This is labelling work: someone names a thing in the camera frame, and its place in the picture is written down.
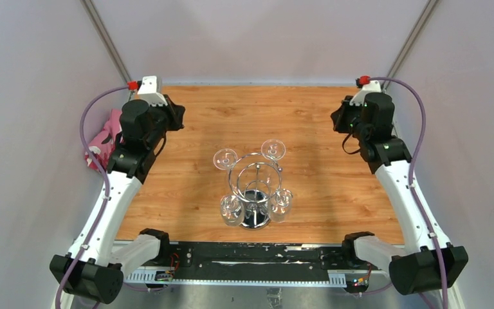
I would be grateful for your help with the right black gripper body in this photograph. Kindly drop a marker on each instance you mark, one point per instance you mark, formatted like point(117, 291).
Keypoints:
point(348, 121)

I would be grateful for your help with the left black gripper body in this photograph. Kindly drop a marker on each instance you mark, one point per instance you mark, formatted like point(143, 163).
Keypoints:
point(164, 118)

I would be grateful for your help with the chrome wine glass rack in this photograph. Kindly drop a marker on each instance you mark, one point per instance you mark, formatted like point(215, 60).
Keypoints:
point(254, 180)

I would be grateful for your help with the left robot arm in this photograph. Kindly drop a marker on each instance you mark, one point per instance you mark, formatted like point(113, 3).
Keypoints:
point(91, 268)

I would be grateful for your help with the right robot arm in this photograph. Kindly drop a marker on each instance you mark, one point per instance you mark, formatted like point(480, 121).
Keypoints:
point(428, 261)

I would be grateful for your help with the pink camouflage cloth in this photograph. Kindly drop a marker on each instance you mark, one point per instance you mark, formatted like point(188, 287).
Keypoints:
point(104, 143)

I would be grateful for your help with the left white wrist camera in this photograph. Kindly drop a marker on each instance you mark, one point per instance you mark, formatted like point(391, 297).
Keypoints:
point(150, 91)

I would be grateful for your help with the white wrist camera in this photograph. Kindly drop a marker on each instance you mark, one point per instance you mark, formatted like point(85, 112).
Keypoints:
point(365, 86)
point(150, 91)

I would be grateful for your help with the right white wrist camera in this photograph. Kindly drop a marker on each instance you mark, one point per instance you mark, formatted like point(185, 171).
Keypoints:
point(365, 86)

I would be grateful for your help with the left aluminium frame post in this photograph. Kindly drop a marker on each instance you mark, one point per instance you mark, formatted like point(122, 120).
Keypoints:
point(100, 28)

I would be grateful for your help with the aluminium frame post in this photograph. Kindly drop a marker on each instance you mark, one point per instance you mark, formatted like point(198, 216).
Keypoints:
point(417, 29)
point(100, 28)

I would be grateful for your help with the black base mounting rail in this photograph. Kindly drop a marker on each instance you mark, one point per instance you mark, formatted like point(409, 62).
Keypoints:
point(259, 264)

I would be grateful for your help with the right aluminium frame post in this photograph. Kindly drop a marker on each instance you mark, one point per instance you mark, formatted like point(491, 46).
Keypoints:
point(417, 29)

